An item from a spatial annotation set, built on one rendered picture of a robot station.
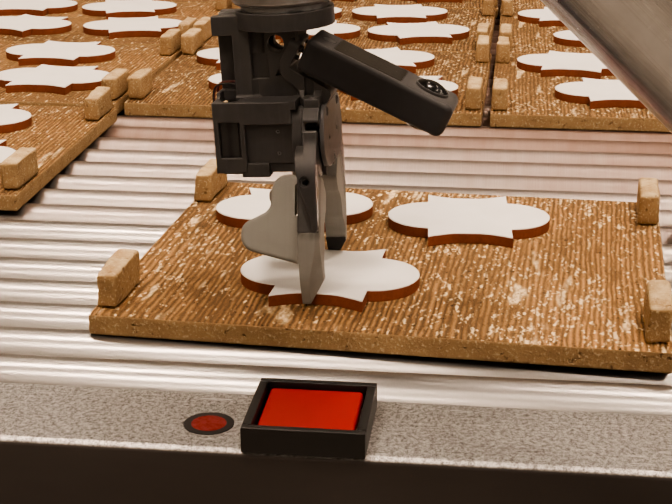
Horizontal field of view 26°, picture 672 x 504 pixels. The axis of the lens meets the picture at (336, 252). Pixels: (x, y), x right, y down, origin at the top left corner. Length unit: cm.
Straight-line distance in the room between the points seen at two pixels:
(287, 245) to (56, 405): 21
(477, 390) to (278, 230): 19
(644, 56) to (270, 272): 62
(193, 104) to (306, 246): 67
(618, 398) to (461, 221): 30
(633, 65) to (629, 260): 66
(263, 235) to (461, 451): 25
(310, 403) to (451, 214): 36
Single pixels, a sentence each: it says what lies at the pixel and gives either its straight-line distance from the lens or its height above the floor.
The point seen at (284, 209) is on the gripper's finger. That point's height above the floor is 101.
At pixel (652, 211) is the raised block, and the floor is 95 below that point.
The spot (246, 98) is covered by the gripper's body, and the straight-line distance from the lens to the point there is 105.
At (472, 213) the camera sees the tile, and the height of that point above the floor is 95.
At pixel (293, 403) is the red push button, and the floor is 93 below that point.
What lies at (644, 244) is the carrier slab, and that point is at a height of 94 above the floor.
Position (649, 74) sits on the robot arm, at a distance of 52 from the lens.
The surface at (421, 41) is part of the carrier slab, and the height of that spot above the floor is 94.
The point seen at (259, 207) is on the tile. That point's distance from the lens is 126.
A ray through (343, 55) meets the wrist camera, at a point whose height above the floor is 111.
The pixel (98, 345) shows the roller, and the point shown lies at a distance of 105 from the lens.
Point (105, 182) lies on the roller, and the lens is 145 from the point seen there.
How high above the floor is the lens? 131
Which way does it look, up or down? 19 degrees down
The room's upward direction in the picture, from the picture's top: straight up
